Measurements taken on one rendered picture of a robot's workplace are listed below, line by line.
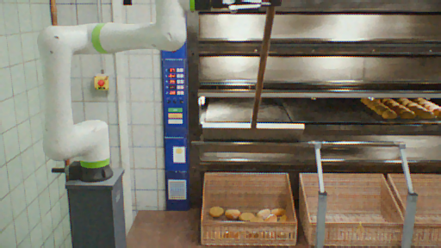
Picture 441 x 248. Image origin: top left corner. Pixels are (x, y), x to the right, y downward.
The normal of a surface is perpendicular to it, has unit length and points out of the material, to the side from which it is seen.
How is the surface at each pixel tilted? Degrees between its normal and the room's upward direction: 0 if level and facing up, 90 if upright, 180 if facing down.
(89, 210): 90
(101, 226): 90
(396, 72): 70
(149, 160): 90
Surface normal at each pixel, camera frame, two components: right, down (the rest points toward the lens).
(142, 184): -0.02, 0.25
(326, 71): -0.02, -0.09
